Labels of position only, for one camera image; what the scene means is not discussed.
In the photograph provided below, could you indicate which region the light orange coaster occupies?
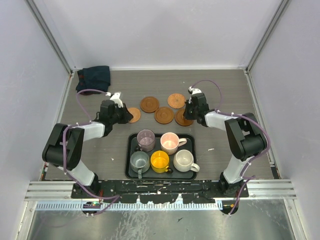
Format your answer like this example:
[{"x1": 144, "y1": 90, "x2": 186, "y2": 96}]
[{"x1": 127, "y1": 107, "x2": 141, "y2": 123}]

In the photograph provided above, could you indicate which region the woven rattan coaster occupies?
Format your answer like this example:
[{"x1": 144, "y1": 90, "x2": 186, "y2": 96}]
[{"x1": 167, "y1": 93, "x2": 186, "y2": 109}]

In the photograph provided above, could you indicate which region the dark wooden coaster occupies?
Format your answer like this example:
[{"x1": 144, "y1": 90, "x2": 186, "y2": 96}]
[
  {"x1": 174, "y1": 108, "x2": 194, "y2": 127},
  {"x1": 140, "y1": 96, "x2": 160, "y2": 113},
  {"x1": 154, "y1": 106, "x2": 174, "y2": 125}
]

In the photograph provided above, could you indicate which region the purple mug black handle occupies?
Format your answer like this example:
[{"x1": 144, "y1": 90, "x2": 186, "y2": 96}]
[{"x1": 134, "y1": 129, "x2": 156, "y2": 152}]

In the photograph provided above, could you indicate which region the pink ceramic mug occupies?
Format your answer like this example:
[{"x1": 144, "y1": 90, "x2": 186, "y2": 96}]
[{"x1": 160, "y1": 132, "x2": 187, "y2": 155}]

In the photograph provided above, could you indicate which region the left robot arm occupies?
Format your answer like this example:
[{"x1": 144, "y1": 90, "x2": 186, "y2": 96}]
[{"x1": 42, "y1": 100, "x2": 134, "y2": 198}]

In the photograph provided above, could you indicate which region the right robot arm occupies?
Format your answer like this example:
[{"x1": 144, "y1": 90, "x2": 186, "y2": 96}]
[{"x1": 183, "y1": 87, "x2": 269, "y2": 197}]

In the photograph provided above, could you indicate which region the dark blue folded cloth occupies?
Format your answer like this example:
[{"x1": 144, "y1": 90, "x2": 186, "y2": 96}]
[{"x1": 75, "y1": 65, "x2": 111, "y2": 92}]

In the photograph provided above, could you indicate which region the black plastic tray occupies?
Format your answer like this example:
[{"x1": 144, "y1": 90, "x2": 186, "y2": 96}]
[{"x1": 124, "y1": 132, "x2": 198, "y2": 181}]

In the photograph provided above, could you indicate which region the grey stoneware mug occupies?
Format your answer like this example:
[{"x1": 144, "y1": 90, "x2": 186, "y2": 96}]
[{"x1": 129, "y1": 151, "x2": 150, "y2": 180}]

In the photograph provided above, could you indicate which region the white speckled mug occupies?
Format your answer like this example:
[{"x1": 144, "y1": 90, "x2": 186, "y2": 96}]
[{"x1": 173, "y1": 149, "x2": 200, "y2": 173}]

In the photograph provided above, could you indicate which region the yellow mug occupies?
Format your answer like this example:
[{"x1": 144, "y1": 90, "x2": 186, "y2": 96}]
[{"x1": 150, "y1": 150, "x2": 173, "y2": 174}]

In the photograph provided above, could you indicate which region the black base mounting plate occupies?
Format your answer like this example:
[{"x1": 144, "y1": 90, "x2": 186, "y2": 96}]
[{"x1": 71, "y1": 179, "x2": 250, "y2": 205}]

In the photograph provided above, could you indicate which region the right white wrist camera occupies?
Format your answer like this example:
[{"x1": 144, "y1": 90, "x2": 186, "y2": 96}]
[{"x1": 188, "y1": 86, "x2": 202, "y2": 95}]

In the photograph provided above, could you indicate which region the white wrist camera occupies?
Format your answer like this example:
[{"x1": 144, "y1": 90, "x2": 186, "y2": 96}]
[
  {"x1": 188, "y1": 86, "x2": 202, "y2": 95},
  {"x1": 105, "y1": 92, "x2": 124, "y2": 108}
]

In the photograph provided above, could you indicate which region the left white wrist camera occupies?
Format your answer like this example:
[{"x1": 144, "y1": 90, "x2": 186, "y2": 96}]
[{"x1": 105, "y1": 92, "x2": 124, "y2": 108}]

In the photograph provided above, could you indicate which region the perforated cable duct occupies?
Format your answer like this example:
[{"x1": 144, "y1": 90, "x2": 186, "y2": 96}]
[{"x1": 35, "y1": 199, "x2": 223, "y2": 211}]

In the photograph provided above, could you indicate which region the aluminium frame rail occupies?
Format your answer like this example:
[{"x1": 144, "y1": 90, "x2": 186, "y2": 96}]
[{"x1": 24, "y1": 179, "x2": 297, "y2": 201}]

